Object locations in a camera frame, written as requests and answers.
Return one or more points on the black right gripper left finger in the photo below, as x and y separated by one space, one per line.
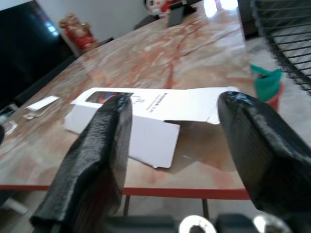
97 155

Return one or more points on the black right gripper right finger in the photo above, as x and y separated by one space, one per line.
267 150

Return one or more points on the white printed cardboard box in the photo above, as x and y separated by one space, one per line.
155 131

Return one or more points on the clear plastic tray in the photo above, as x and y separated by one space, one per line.
9 127

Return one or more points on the marble-top folding table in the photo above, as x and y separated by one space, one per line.
170 60

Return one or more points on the grey standing fan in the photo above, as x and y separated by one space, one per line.
286 31

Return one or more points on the red gold figurine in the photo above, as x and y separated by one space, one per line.
79 34

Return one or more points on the black television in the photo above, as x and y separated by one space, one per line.
24 48

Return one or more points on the dark grey sofa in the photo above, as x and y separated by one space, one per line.
145 23

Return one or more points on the black phone holder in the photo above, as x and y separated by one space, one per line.
176 17

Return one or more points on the black-haired doll in red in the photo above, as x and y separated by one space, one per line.
156 6

